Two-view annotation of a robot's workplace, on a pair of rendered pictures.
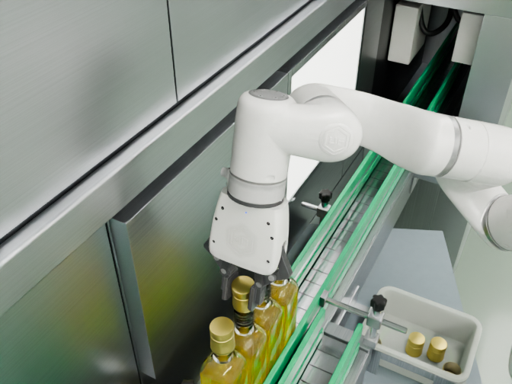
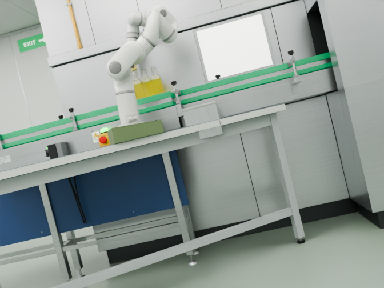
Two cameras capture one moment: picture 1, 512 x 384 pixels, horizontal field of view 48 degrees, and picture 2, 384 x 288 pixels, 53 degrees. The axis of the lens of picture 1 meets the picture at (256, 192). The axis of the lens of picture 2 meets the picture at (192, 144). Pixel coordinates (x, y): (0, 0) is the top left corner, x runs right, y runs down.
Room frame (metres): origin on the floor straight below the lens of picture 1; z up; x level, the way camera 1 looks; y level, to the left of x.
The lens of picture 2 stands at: (-0.09, -2.17, 0.72)
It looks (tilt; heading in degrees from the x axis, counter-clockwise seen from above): 2 degrees down; 68
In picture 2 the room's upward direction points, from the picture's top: 14 degrees counter-clockwise
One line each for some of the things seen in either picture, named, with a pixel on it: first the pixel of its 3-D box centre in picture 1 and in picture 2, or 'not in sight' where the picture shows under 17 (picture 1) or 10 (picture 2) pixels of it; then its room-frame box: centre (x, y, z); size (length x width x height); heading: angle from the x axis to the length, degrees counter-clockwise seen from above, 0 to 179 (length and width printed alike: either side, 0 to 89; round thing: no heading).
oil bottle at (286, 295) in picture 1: (276, 320); (159, 92); (0.65, -0.04, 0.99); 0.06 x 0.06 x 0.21; 62
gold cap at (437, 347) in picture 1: (436, 349); not in sight; (0.73, -0.38, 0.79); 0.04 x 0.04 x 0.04
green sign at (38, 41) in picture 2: not in sight; (34, 42); (0.28, 3.68, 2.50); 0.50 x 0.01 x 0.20; 152
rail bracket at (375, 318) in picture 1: (362, 316); (176, 92); (0.69, -0.20, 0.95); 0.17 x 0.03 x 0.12; 62
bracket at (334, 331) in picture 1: (347, 345); (180, 110); (0.70, -0.18, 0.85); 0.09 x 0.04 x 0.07; 62
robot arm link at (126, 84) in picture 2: not in sight; (122, 77); (0.37, -0.36, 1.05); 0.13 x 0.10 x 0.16; 65
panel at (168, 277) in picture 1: (274, 152); (196, 58); (0.94, -0.04, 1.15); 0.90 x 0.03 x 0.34; 152
